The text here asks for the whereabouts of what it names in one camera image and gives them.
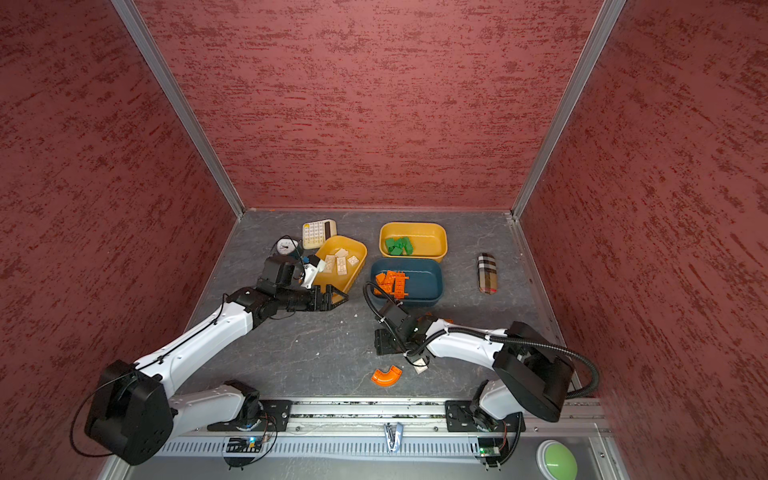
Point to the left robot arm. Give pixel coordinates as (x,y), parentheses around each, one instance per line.
(136,408)

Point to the orange curved lego piece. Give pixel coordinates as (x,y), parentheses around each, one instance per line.
(386,378)

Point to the white 2x4 lego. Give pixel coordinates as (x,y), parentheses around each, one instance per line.
(341,266)
(330,261)

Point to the yellow tub left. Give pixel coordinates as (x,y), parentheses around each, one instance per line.
(355,248)

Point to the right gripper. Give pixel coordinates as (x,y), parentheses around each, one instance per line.
(381,342)

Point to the yellow tub right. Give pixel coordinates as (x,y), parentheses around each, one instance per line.
(429,240)

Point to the circuit board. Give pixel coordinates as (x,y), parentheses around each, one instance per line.
(491,447)
(242,445)

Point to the dark teal tub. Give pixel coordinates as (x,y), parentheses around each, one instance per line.
(424,284)

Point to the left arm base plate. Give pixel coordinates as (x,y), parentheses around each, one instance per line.
(257,416)

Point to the plaid checkered pouch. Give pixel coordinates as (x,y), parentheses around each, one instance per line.
(487,273)

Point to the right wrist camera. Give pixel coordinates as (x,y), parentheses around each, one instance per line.
(413,358)

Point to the green push button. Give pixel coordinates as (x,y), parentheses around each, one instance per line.
(556,461)

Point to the right circuit board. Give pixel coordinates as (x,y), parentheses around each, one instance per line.
(491,447)

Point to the orange long lego chassis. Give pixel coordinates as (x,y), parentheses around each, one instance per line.
(398,281)

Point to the metal clip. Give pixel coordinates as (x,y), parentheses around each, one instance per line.
(393,436)

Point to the cream calculator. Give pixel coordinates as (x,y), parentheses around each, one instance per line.
(316,233)

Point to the white square lego lower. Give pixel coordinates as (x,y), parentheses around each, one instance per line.
(421,367)

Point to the orange 2x3 lego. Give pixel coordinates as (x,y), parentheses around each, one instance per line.
(389,278)

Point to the left circuit board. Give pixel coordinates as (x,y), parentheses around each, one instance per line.
(242,445)

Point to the yellow tub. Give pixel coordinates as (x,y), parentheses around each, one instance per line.
(429,240)
(355,248)

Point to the small teal alarm clock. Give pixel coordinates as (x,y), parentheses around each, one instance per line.
(287,246)

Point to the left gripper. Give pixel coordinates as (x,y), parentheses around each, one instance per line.
(327,299)

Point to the orange 2x4 lego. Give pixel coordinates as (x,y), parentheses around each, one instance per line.
(381,291)

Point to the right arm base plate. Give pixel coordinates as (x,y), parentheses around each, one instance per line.
(460,419)

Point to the aluminium front rail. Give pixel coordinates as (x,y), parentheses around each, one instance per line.
(328,416)

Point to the green 2x4 lego plate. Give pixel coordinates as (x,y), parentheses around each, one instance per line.
(407,246)

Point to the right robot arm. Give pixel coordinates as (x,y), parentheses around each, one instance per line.
(533,375)

